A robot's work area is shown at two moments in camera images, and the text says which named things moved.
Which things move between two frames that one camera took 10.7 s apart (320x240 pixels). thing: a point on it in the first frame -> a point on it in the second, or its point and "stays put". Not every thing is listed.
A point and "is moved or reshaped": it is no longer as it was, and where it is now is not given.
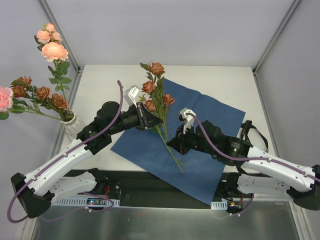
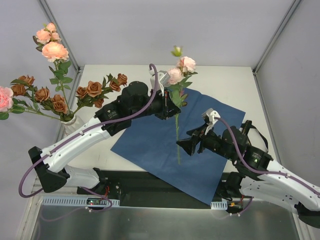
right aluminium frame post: [276, 34] stays put
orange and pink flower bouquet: [156, 102] is moved or reshaped
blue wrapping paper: [148, 148] stays put
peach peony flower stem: [53, 51] stays put
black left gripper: [143, 116] -> [168, 104]
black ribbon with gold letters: [244, 135] stays put
